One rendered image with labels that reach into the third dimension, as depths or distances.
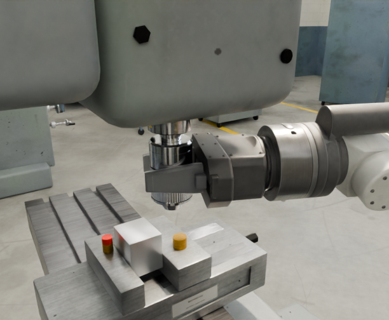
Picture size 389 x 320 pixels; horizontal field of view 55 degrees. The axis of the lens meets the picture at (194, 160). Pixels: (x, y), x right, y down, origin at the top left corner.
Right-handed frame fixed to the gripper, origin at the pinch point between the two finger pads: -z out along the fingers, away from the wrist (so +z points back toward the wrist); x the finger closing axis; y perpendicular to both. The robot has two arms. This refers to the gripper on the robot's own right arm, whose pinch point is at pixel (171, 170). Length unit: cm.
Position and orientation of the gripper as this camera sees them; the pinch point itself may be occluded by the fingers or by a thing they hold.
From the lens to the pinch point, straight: 41.1
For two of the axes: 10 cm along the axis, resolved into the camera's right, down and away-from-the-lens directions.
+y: 0.1, 9.3, 3.6
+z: 9.9, -0.7, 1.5
